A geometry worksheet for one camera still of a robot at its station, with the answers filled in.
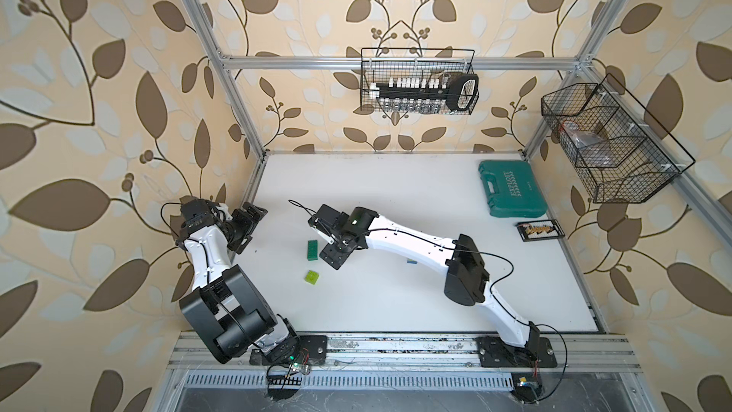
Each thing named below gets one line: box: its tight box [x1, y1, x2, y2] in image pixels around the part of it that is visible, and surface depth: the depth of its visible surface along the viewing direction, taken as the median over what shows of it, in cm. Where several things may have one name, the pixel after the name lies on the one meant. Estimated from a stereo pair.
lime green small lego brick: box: [304, 269, 320, 286], surface depth 88 cm
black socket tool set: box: [368, 72, 480, 114], surface depth 86 cm
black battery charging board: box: [515, 219, 566, 243], surface depth 98 cm
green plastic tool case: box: [478, 160, 548, 219], surface depth 104 cm
